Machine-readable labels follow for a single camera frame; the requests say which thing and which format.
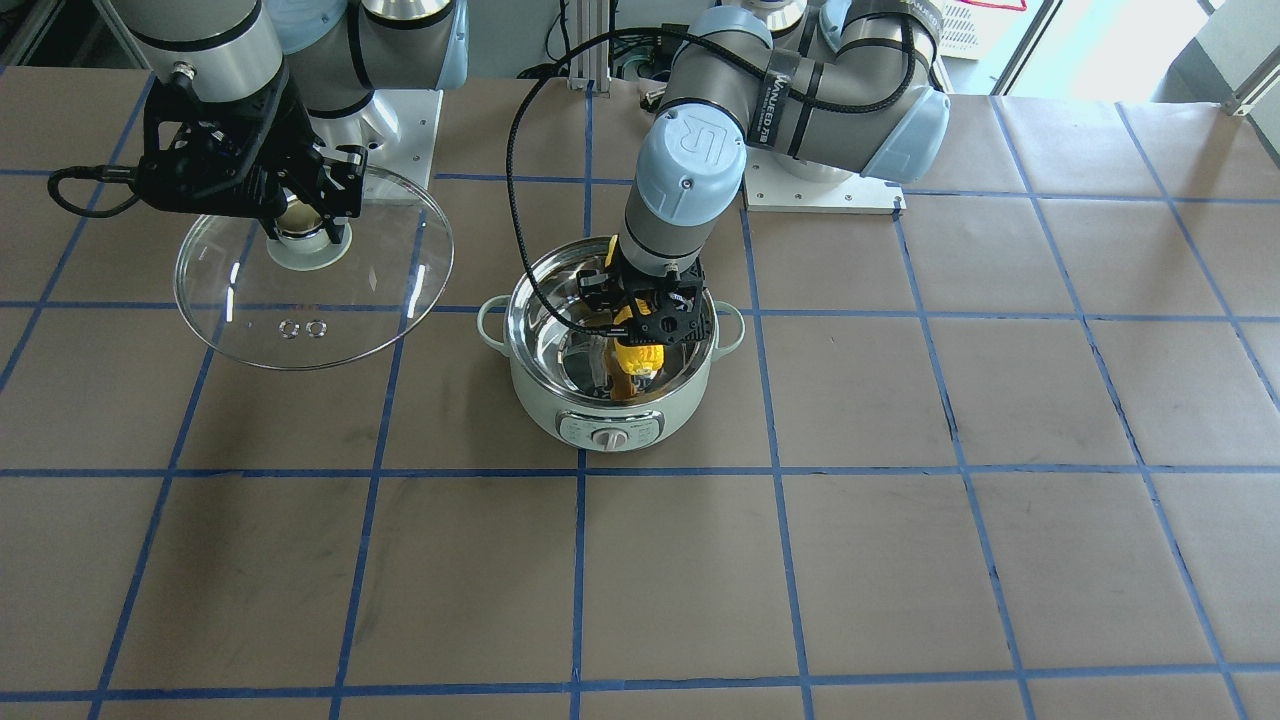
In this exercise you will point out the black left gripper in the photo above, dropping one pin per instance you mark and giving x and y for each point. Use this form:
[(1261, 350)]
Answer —
[(597, 293)]

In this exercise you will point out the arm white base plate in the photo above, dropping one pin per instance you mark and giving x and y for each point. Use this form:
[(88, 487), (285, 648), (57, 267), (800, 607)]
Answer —
[(774, 182), (396, 127)]

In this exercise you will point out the glass pot lid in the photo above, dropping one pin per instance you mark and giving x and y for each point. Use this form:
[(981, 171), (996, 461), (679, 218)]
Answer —
[(300, 301)]

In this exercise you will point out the yellow corn cob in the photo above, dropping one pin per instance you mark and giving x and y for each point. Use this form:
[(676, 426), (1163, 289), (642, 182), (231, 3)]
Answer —
[(632, 368)]

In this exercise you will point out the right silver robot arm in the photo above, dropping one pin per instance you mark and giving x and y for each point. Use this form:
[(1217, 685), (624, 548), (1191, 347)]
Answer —
[(337, 52)]

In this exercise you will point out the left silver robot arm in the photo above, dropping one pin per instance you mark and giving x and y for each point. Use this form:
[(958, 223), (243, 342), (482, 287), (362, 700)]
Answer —
[(873, 109)]

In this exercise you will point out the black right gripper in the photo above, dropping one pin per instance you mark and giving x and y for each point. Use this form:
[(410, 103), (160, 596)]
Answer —
[(283, 141)]

